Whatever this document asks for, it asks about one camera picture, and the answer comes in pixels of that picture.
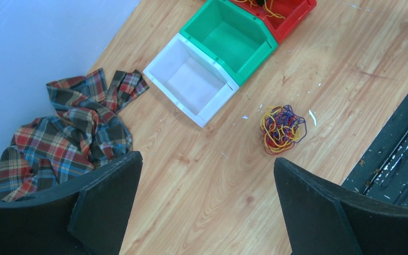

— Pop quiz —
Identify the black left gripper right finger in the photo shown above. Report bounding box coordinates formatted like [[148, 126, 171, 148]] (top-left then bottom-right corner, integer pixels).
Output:
[[274, 157, 408, 254]]

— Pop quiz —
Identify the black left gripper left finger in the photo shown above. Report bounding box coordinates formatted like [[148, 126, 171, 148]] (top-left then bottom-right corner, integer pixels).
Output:
[[0, 151, 143, 254]]

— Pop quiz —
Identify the coloured wire bundle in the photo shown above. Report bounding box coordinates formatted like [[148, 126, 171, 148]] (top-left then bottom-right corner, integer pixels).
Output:
[[259, 104, 308, 156]]

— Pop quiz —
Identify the yellow wire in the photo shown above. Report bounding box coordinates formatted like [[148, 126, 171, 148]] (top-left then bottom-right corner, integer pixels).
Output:
[[233, 0, 286, 20]]

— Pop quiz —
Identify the plaid flannel shirt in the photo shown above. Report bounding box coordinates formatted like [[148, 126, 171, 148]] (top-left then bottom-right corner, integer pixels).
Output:
[[0, 69, 148, 202]]

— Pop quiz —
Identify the white plastic bin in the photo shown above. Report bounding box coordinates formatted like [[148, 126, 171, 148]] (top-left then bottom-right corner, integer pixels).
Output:
[[143, 33, 240, 128]]

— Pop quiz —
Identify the green plastic bin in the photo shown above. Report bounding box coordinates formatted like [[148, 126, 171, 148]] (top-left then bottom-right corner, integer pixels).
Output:
[[180, 1, 278, 86]]

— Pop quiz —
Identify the red plastic bin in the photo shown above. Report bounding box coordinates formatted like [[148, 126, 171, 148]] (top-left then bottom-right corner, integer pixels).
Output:
[[232, 0, 317, 44]]

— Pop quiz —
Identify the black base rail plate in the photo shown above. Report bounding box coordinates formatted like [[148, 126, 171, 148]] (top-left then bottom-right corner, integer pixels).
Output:
[[342, 94, 408, 208]]

